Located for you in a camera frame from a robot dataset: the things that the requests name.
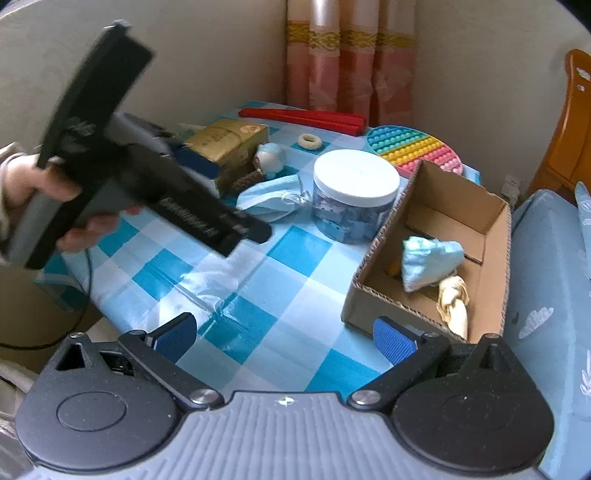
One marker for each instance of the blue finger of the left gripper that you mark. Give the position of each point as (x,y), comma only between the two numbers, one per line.
(251,228)

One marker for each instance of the cream ring toy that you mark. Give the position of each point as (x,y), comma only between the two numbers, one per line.
(310,142)

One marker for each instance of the cream knotted rope toy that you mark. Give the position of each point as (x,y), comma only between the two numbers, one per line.
(452,305)

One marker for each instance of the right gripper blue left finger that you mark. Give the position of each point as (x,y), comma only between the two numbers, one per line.
(154,354)

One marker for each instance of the person's left hand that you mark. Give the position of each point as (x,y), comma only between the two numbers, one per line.
(21,178)

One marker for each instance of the red folded fan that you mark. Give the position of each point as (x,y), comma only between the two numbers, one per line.
(345,123)

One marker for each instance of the gold tissue pack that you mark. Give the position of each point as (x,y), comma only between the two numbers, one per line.
(228,147)

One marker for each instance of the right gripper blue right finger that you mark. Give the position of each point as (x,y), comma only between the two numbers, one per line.
(414,358)

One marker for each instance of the clear jar white lid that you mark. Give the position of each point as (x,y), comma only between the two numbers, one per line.
(354,192)

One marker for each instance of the wooden headboard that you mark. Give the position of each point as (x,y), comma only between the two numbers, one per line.
(567,159)

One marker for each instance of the brown ring toy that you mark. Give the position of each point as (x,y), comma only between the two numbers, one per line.
(247,181)

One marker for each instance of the rainbow pop-it toy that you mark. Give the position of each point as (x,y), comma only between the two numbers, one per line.
(405,148)

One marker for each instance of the blue cloth in box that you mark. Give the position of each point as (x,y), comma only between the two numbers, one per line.
(426,262)

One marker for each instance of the brown cardboard box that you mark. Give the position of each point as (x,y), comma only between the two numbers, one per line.
(443,206)

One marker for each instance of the pink gold curtain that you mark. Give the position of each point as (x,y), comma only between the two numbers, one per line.
(352,57)

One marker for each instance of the white wall plug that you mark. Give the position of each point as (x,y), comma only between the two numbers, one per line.
(511,187)

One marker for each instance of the light blue face mask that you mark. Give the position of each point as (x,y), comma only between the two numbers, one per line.
(275,199)

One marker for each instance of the small blue plush doll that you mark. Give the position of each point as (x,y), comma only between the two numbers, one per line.
(269,160)

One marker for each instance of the blue white checkered tablecloth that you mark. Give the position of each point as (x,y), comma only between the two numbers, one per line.
(268,316)

